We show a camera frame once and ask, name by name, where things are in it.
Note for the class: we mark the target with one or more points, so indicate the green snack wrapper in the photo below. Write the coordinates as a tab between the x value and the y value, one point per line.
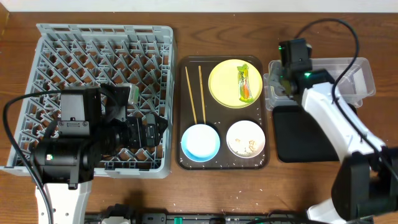
243	83

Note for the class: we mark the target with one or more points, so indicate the yellow round plate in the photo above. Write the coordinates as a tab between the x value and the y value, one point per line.
223	83

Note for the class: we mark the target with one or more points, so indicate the clear plastic waste bin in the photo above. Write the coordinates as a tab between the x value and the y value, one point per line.
357	83

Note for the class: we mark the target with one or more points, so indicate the grey plastic dishwasher rack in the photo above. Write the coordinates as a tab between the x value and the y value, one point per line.
72	56

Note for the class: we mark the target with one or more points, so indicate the white bowl with food scraps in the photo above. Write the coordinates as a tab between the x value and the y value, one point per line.
245	139

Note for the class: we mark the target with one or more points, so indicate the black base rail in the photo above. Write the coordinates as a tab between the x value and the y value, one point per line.
121	213

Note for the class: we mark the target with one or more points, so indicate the black waste tray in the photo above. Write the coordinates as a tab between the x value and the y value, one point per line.
299	138

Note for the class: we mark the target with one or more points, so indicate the left wooden chopstick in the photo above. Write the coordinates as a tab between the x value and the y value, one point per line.
191	96

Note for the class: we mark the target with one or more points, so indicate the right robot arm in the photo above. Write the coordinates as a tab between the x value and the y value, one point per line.
366	183

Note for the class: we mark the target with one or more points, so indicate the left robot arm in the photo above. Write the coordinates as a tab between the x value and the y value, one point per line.
94	123

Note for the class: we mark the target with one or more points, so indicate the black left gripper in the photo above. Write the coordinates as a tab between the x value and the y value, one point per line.
148	137

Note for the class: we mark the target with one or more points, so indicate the wooden chopstick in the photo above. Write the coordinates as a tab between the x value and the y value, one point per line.
202	94
191	96

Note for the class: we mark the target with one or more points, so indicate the right wooden chopstick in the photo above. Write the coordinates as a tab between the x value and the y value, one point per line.
202	94

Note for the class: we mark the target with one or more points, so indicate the light blue bowl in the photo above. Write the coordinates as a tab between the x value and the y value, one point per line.
200	143

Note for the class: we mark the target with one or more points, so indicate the dark brown serving tray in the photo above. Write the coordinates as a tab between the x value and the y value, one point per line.
218	116

